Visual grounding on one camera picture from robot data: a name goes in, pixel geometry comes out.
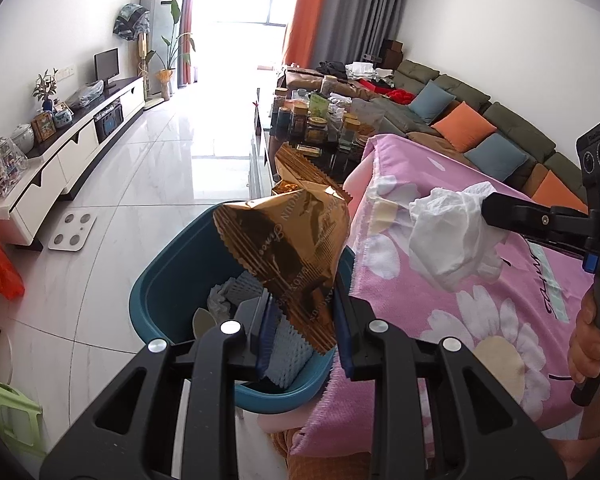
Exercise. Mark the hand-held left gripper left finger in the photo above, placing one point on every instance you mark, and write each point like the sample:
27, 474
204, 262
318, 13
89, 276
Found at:
266, 345

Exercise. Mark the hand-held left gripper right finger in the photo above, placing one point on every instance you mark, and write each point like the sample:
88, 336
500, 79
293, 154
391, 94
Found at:
342, 345

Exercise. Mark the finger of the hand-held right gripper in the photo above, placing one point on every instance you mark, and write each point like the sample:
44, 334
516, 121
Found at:
530, 217
589, 262

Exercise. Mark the white tissue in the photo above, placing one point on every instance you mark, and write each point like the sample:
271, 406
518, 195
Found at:
450, 235

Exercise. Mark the large gold foil wrapper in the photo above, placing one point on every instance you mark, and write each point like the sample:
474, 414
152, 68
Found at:
290, 240

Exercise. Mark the teal plastic bin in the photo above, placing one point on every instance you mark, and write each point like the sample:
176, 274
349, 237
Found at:
165, 285

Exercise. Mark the person's right forearm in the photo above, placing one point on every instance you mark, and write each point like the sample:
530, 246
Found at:
575, 460

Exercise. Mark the person's right hand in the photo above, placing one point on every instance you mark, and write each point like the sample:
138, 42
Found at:
586, 345

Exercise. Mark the orange cushion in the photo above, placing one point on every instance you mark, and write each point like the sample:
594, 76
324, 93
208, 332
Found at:
462, 126
560, 192

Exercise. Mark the crumpled grey tissue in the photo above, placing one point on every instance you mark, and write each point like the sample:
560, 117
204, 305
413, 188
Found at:
222, 300

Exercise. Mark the blue cushion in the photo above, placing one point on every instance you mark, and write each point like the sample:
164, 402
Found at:
432, 102
495, 157

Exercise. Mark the pink floral blanket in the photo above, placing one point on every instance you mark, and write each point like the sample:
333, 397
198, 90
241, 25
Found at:
430, 330

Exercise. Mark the green sofa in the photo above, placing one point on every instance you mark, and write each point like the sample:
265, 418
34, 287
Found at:
510, 125

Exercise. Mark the orange cloth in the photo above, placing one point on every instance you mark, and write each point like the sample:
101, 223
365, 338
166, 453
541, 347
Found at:
285, 460

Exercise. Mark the brown wooden cabinet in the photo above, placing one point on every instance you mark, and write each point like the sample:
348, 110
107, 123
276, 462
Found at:
392, 52

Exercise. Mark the pile of clothes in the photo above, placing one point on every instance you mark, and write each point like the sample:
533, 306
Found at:
365, 75

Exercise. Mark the group of glass jars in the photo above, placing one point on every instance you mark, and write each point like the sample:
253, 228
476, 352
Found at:
315, 125

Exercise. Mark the white bathroom scale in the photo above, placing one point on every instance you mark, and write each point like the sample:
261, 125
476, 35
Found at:
72, 230

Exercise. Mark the brown ottoman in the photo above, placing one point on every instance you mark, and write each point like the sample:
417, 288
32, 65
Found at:
305, 82

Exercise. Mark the green plastic stool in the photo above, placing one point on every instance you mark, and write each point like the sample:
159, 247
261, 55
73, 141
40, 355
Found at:
10, 415

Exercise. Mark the white TV cabinet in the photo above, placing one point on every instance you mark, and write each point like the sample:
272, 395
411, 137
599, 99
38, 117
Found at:
80, 145

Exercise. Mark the blue white porcelain jar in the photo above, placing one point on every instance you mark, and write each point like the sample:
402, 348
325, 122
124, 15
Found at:
63, 116

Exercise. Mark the clear plastic bag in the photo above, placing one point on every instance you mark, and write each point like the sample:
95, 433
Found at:
86, 94

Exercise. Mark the glass ornament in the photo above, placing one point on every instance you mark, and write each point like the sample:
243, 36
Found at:
9, 165

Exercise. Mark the tall leafy floor plant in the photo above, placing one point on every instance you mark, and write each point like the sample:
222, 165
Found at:
172, 45

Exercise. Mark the white ceramic jar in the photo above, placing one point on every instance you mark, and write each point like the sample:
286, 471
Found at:
22, 137

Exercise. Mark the black monitor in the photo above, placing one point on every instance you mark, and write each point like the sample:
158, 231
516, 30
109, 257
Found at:
106, 64

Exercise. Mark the white standing air conditioner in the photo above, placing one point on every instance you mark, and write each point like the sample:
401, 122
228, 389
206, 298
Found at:
162, 35

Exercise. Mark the striped grey orange curtain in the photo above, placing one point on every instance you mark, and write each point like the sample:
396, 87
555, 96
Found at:
189, 20

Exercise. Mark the small plant in blue vase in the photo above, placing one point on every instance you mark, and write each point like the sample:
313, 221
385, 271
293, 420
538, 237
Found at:
45, 89

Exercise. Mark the cloth-covered fan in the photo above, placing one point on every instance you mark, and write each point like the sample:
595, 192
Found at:
130, 20

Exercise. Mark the wooden picture frame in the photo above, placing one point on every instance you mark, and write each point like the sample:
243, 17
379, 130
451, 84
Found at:
43, 127

